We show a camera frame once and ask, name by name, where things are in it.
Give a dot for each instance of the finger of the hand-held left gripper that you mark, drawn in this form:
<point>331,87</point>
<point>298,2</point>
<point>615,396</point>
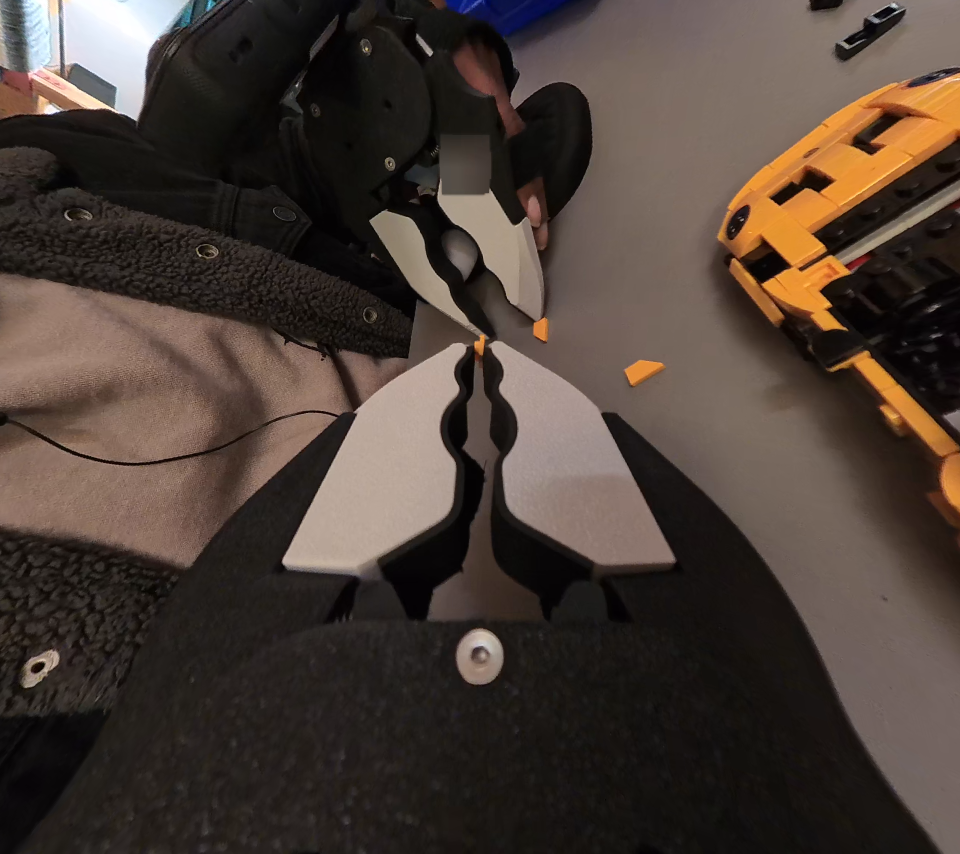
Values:
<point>510,261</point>
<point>409,246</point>

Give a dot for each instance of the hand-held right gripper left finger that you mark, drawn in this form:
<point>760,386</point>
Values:
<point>382,479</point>

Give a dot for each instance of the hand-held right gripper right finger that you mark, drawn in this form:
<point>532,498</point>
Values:
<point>585,486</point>

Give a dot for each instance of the orange lego wedge tile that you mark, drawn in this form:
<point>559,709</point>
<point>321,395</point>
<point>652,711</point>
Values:
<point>643,372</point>
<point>541,330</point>

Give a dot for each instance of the orange lego bracket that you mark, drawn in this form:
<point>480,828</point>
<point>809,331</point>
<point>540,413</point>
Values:
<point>480,348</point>

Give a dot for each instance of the person's left forearm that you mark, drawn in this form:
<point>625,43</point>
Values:
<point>225,44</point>

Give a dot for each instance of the yellow lego car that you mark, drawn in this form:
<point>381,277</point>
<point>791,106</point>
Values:
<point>862,231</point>

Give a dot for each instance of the person's left hand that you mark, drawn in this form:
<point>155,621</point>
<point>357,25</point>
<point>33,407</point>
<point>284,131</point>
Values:
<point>487,70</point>

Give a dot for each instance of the beige sweatshirt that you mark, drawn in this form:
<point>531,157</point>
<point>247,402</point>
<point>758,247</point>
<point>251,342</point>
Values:
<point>150,381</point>

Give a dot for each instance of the wooden board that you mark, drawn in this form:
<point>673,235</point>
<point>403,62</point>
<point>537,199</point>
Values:
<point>67,93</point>

